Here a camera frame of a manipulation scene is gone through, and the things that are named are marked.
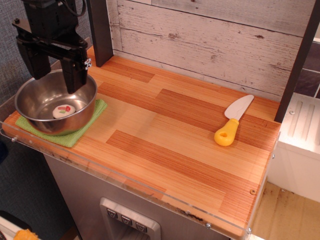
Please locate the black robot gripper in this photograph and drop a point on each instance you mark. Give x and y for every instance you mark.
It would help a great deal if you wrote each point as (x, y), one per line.
(49, 31)

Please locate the plush sushi roll toy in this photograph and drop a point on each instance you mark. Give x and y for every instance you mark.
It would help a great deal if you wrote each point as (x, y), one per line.
(63, 110)

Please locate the stainless steel pot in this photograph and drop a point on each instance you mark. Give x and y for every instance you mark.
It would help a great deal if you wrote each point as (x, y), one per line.
(36, 100)

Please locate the green cloth mat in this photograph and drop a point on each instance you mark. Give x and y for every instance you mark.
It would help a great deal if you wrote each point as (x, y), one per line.
(68, 140)

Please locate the clear acrylic edge guard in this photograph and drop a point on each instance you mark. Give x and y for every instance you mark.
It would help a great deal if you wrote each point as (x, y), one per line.
(205, 217)

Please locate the silver toy cabinet front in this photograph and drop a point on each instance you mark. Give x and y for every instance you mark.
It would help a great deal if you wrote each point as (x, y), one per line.
(82, 193)

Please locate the silver dispenser button panel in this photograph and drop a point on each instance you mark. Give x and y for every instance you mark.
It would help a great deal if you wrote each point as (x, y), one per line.
(123, 223)

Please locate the orange object bottom left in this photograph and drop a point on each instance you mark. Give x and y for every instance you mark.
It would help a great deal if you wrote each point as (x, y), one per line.
(25, 234)

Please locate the white toy sink unit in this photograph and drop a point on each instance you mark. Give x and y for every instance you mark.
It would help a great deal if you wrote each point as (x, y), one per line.
(295, 165)

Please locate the dark left shelf post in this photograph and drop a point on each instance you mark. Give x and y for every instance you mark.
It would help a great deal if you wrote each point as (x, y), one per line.
(100, 31)

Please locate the dark shelf post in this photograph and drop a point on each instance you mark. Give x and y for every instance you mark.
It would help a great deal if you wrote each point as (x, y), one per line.
(302, 54)
(100, 31)

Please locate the yellow handled toy knife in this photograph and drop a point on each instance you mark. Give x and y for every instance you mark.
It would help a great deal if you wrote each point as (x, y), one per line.
(225, 136)

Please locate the dark right shelf post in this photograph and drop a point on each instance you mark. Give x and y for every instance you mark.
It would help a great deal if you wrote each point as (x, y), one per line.
(302, 54)

